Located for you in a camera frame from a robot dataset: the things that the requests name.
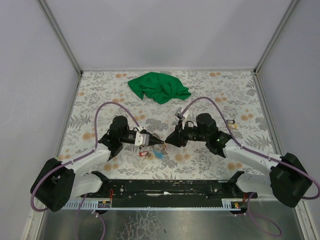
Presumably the metal key organizer blue handle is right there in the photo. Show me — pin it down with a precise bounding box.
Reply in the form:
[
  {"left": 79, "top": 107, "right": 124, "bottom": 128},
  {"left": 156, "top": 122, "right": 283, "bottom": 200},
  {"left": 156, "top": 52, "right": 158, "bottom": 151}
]
[{"left": 152, "top": 143, "right": 167, "bottom": 160}]

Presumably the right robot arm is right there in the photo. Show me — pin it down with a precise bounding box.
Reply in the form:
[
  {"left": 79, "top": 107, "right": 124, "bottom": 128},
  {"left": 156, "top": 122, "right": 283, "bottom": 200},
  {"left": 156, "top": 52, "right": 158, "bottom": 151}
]
[{"left": 165, "top": 112, "right": 312, "bottom": 208}]

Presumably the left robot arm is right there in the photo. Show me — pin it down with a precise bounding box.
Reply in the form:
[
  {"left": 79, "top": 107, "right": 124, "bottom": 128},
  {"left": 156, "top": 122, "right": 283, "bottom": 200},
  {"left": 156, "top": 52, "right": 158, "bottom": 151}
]
[{"left": 30, "top": 115, "right": 164, "bottom": 212}]

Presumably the silver key on red tag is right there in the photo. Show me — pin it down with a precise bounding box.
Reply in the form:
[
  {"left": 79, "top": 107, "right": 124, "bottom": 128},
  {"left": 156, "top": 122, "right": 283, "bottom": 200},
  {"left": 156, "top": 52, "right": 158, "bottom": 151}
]
[{"left": 143, "top": 153, "right": 151, "bottom": 160}]

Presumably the red key tag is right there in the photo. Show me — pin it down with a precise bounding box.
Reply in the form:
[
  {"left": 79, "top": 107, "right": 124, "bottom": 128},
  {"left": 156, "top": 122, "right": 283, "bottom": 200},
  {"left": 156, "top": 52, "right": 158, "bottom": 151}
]
[{"left": 139, "top": 151, "right": 149, "bottom": 157}]

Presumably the key with black tag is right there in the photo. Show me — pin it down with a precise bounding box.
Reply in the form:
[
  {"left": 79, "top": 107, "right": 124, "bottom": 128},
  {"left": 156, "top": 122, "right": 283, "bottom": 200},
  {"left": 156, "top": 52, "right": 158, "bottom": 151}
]
[{"left": 226, "top": 119, "right": 238, "bottom": 130}]

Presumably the green crumpled cloth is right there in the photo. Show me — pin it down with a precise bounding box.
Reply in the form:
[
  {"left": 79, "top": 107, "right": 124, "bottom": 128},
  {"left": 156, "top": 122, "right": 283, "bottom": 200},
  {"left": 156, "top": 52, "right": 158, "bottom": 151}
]
[{"left": 127, "top": 72, "right": 191, "bottom": 105}]

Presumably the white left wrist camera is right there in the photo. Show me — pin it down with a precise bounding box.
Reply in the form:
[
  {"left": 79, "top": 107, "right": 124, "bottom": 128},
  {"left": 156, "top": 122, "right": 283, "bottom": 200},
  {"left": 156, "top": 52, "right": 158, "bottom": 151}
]
[{"left": 134, "top": 129, "right": 150, "bottom": 147}]

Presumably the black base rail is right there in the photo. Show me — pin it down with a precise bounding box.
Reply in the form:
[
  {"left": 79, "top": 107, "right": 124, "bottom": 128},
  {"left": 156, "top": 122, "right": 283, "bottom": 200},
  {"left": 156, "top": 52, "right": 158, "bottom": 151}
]
[{"left": 87, "top": 179, "right": 250, "bottom": 201}]

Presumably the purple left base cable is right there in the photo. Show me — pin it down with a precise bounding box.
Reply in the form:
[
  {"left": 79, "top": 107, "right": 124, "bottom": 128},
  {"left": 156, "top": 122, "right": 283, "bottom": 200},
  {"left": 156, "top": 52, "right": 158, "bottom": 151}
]
[{"left": 75, "top": 194, "right": 106, "bottom": 240}]

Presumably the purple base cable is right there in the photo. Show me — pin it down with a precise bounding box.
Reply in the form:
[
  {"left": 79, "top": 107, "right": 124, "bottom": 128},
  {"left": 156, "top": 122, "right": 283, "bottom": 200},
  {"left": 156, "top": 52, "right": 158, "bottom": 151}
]
[
  {"left": 75, "top": 194, "right": 106, "bottom": 240},
  {"left": 246, "top": 193, "right": 282, "bottom": 237}
]

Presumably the aluminium corner post left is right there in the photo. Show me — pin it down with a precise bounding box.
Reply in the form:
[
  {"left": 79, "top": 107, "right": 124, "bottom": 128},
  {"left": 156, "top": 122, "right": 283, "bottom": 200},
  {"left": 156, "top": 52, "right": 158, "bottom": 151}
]
[{"left": 37, "top": 0, "right": 83, "bottom": 76}]

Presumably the aluminium corner post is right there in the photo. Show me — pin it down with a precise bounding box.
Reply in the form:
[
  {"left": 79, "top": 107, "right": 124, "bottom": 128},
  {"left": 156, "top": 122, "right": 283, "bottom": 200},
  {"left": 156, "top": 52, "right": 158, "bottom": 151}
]
[
  {"left": 253, "top": 0, "right": 300, "bottom": 76},
  {"left": 37, "top": 0, "right": 83, "bottom": 76}
]

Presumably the white slotted cable duct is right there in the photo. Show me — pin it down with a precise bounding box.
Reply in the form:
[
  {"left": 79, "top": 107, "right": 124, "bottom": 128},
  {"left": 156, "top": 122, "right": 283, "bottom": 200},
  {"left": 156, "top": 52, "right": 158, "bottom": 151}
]
[{"left": 62, "top": 197, "right": 247, "bottom": 212}]

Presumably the aluminium corner post right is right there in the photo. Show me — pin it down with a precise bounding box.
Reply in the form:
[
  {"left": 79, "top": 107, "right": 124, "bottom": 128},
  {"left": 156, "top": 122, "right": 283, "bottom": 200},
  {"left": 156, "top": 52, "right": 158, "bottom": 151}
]
[{"left": 253, "top": 0, "right": 300, "bottom": 76}]

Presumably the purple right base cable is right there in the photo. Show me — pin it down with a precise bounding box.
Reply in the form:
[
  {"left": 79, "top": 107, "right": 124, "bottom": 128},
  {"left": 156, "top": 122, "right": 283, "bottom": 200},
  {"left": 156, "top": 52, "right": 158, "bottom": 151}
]
[{"left": 246, "top": 193, "right": 282, "bottom": 237}]

